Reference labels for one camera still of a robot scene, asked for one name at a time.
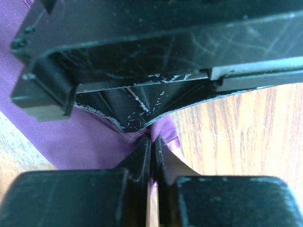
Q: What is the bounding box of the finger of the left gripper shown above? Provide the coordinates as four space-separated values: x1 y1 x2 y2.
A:
74 70 208 132
143 68 303 128

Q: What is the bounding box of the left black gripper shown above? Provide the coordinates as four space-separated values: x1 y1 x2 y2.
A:
10 0 303 121

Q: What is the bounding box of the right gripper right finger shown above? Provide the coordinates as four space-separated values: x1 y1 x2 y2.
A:
154 136 200 227

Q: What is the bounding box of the purple cloth napkin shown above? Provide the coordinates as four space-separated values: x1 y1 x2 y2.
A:
0 0 180 194

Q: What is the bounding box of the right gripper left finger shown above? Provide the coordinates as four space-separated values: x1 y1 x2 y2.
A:
117 136 152 227

